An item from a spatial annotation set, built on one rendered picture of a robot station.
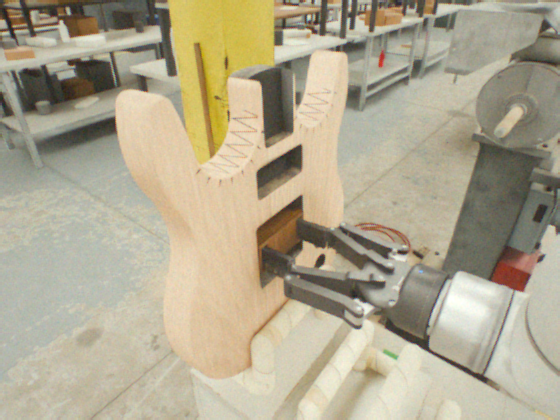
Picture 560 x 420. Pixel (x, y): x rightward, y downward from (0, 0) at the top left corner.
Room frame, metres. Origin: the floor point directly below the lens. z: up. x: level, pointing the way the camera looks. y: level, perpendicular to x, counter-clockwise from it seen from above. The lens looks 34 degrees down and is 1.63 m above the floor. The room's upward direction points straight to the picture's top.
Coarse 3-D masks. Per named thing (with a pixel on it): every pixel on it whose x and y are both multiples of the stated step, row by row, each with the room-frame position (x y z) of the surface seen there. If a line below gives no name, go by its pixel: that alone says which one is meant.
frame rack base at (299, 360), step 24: (312, 312) 0.46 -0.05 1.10; (288, 336) 0.41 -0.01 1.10; (312, 336) 0.41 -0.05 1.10; (336, 336) 0.42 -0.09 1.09; (288, 360) 0.36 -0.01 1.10; (312, 360) 0.36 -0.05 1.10; (192, 384) 0.34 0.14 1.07; (216, 384) 0.32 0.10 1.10; (240, 384) 0.32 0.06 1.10; (288, 384) 0.32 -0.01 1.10; (216, 408) 0.31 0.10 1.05; (240, 408) 0.29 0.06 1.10; (264, 408) 0.29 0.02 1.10; (288, 408) 0.30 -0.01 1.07
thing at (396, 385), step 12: (408, 348) 0.36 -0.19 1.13; (408, 360) 0.34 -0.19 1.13; (420, 360) 0.35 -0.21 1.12; (396, 372) 0.32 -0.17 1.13; (408, 372) 0.32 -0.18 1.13; (384, 384) 0.31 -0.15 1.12; (396, 384) 0.30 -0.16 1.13; (408, 384) 0.31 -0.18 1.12; (384, 396) 0.29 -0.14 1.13; (396, 396) 0.29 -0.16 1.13; (372, 408) 0.27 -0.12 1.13; (384, 408) 0.27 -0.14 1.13; (396, 408) 0.27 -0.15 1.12
